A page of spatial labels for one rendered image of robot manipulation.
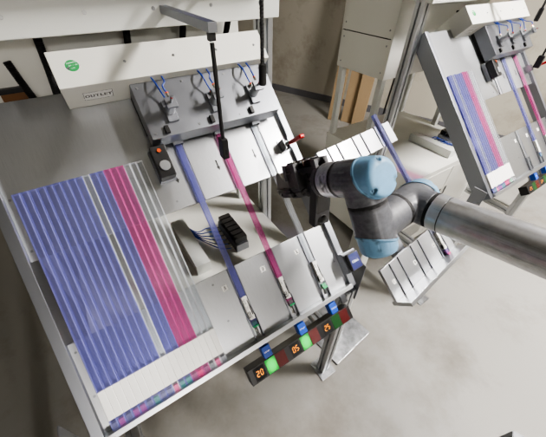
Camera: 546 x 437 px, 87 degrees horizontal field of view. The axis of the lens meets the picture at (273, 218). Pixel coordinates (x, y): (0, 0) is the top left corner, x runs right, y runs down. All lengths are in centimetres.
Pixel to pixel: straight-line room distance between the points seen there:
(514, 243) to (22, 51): 106
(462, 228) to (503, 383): 130
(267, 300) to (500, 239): 51
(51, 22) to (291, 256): 71
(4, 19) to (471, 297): 212
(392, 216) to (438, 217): 9
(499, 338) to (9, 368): 238
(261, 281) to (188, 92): 50
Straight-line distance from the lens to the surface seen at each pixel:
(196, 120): 75
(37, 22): 77
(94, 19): 78
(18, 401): 183
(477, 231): 61
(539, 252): 60
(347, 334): 163
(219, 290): 74
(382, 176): 52
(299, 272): 81
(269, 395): 149
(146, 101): 76
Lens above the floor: 143
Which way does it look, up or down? 42 degrees down
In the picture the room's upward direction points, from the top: 1 degrees clockwise
